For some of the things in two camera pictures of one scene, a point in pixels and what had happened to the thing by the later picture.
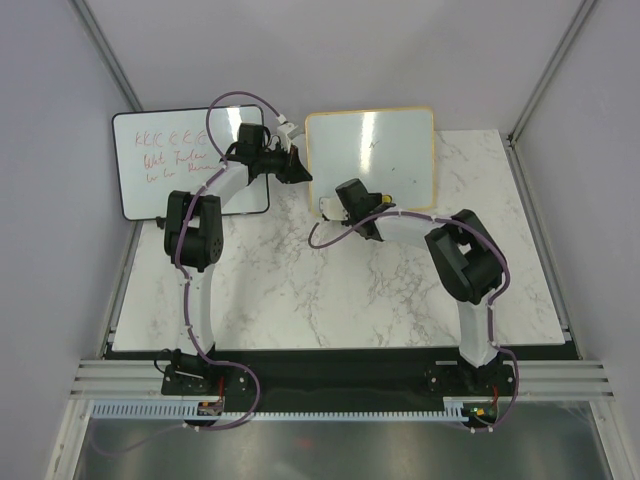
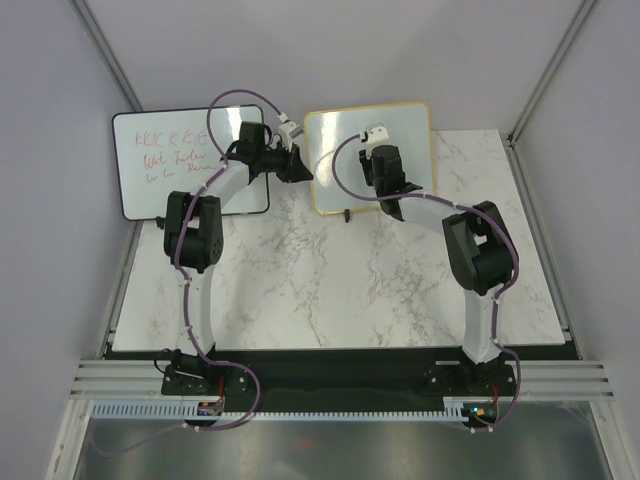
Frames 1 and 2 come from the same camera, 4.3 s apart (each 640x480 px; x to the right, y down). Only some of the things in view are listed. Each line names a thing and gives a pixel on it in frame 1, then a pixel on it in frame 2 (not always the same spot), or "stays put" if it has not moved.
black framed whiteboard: x=158 y=152 stays put
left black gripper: x=288 y=164 stays put
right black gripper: x=377 y=198 to x=366 y=163
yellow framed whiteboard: x=391 y=150 stays put
